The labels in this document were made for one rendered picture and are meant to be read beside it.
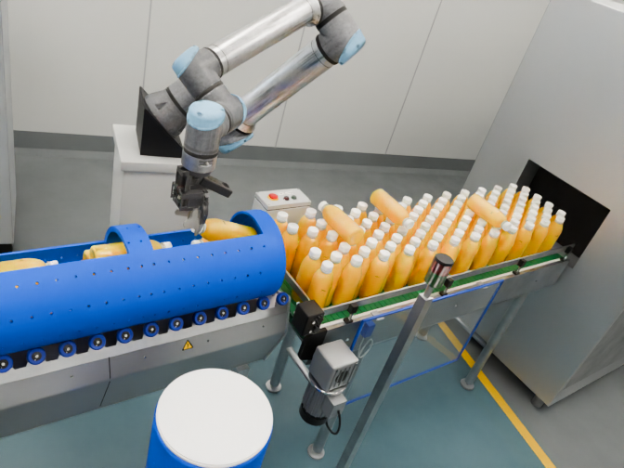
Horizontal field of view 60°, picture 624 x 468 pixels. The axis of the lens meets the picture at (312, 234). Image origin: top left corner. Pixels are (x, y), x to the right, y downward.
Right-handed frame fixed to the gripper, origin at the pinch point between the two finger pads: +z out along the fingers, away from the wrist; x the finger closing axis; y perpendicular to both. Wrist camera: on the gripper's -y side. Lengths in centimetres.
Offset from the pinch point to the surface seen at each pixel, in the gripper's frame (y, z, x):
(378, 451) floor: -97, 123, 33
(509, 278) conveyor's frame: -147, 34, 24
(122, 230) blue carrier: 20.2, -0.3, -2.0
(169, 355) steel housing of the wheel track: 8.8, 36.5, 13.5
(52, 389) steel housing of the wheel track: 41, 37, 14
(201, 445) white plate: 19, 19, 55
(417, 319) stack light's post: -67, 22, 38
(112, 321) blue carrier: 26.7, 16.3, 14.3
